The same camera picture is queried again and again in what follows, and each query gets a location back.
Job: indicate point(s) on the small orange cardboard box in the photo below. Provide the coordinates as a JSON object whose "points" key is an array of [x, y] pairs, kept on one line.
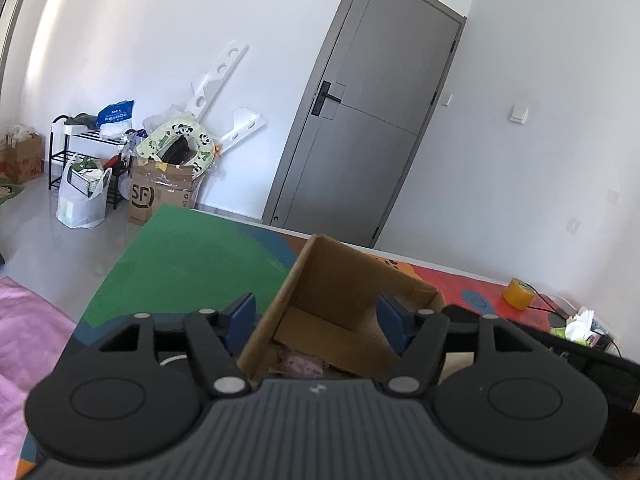
{"points": [[22, 160]]}

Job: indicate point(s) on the colourful play mat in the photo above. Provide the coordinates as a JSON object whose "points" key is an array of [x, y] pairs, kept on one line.
{"points": [[200, 260]]}

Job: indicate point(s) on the green floor rug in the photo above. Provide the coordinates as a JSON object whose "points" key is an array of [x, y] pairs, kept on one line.
{"points": [[9, 191]]}

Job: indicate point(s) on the pink blanket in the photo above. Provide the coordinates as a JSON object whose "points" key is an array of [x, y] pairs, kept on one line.
{"points": [[30, 330]]}

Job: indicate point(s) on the long white board with holes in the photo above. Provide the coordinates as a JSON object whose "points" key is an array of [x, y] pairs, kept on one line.
{"points": [[215, 77]]}

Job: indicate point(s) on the short white board with holes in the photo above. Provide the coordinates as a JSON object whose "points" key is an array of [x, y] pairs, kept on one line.
{"points": [[245, 125]]}

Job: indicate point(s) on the grey door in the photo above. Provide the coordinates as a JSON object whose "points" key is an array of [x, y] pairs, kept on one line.
{"points": [[370, 110]]}

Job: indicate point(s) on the green tissue pack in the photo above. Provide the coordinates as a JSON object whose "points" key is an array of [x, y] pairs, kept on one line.
{"points": [[580, 327]]}

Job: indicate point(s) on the crumpled clear plastic bag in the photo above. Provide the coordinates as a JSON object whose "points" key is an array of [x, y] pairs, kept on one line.
{"points": [[162, 116]]}

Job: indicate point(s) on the yellow tape roll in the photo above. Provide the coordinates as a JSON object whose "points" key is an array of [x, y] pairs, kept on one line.
{"points": [[517, 294]]}

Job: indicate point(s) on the taped printed cardboard box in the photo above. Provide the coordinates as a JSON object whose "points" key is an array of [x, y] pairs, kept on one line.
{"points": [[150, 195]]}

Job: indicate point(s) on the brown cardboard box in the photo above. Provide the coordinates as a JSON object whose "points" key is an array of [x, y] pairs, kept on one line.
{"points": [[325, 280]]}

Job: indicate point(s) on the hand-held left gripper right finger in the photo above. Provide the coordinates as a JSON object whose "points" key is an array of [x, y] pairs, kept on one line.
{"points": [[395, 321]]}

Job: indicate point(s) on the white plastic bag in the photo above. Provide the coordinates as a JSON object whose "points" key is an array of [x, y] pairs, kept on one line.
{"points": [[80, 207]]}

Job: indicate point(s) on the white light switch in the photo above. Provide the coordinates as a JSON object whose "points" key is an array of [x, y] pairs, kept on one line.
{"points": [[519, 113]]}

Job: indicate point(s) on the small white wall switch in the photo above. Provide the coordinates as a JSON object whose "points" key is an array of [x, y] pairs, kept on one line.
{"points": [[447, 101]]}

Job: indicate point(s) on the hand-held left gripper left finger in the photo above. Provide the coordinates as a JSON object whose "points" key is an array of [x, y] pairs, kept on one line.
{"points": [[242, 311]]}

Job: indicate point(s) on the black shoe rack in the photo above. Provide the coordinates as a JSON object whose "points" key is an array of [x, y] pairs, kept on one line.
{"points": [[56, 155]]}

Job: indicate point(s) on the blue plastic bag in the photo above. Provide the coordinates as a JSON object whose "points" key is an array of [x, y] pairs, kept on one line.
{"points": [[116, 112]]}

